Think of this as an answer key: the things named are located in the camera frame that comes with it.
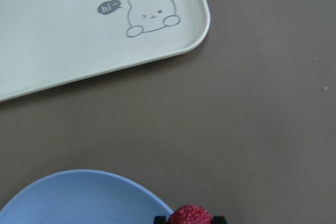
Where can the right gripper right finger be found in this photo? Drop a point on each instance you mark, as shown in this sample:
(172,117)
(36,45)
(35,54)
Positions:
(219,220)

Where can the blue round plate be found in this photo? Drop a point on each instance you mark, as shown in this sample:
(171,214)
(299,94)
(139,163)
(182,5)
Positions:
(84,196)

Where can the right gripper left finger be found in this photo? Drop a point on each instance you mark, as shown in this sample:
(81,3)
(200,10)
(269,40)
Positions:
(160,220)

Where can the cream rabbit tray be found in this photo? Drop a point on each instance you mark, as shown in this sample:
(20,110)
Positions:
(47,43)

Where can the red strawberry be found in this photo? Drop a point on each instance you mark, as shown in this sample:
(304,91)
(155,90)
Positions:
(190,214)

